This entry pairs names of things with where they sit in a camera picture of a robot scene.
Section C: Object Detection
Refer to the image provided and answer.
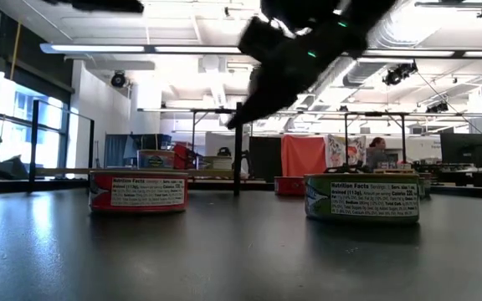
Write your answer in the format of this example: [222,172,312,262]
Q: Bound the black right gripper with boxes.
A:
[226,0,353,130]

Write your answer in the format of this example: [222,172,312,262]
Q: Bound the green seafood can gold lid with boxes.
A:
[201,156,234,171]
[303,171,421,225]

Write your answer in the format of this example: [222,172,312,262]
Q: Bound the red seafood can silver lid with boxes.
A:
[88,169,190,214]
[273,176,307,197]

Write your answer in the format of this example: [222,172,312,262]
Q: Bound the blue seafood can pale lid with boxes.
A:
[136,149,176,170]

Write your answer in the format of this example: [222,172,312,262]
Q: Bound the black partition panel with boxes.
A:
[248,135,283,184]

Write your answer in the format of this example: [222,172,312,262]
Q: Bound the orange cloth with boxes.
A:
[281,134,327,177]

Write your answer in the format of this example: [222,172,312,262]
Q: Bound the colourful printed poster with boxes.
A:
[326,134,367,169]

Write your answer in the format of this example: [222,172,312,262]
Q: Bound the black background robot device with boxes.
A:
[323,164,370,175]

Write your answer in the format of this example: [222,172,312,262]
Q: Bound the person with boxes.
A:
[365,136,392,173]

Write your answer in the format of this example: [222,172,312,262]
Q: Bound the black ceiling spotlight cluster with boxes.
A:
[382,61,418,87]

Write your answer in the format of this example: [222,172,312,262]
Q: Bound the dark blue bin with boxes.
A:
[130,133,173,151]

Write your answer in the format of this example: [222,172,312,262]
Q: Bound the wooden blocks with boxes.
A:
[372,166,417,175]

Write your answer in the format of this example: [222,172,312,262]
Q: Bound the blue-grey partition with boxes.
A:
[105,133,138,169]

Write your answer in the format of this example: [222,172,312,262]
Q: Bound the black table mat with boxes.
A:
[0,186,482,301]

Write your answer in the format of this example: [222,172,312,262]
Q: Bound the black ceiling fixture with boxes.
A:
[414,0,482,18]

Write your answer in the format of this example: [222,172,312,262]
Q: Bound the black background monitor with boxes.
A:
[440,132,482,169]

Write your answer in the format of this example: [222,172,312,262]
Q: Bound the background work table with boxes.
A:
[412,161,482,188]

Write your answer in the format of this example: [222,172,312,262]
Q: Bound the large window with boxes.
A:
[0,73,73,172]

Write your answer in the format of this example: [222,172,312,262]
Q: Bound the black metal shelf frame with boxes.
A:
[29,99,244,197]

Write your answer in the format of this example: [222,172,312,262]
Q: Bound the black metal station frame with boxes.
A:
[137,107,255,162]
[276,110,482,166]

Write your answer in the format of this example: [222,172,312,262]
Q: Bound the silver ventilation duct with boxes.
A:
[307,0,443,110]

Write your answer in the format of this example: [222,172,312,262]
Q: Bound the round black ceiling camera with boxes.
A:
[110,70,128,89]

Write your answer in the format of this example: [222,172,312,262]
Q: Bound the yellow hanging strap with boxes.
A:
[9,21,23,81]

